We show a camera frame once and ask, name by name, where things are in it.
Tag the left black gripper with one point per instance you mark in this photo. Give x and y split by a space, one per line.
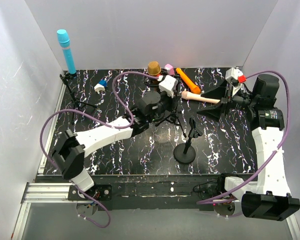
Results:
173 100

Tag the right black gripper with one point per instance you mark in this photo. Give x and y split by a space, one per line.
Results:
228 100

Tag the black tripod stand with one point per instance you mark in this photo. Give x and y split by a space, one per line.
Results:
66 78
172 118

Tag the round base shock-mount stand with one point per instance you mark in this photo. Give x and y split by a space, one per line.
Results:
152 83

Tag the gold microphone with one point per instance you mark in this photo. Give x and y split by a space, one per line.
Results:
154 68

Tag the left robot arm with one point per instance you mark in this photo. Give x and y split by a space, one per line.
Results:
73 147

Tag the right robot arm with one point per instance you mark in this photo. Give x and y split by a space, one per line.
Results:
266 194

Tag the right round base stand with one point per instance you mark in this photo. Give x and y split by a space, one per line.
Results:
184 153

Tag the beige microphone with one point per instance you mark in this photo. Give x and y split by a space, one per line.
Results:
197 97

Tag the orange microphone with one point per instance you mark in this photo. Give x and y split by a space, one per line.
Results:
191 85

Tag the pink microphone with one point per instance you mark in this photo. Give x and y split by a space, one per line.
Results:
169 69

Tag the white blue small microphone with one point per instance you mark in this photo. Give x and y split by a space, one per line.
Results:
100 86

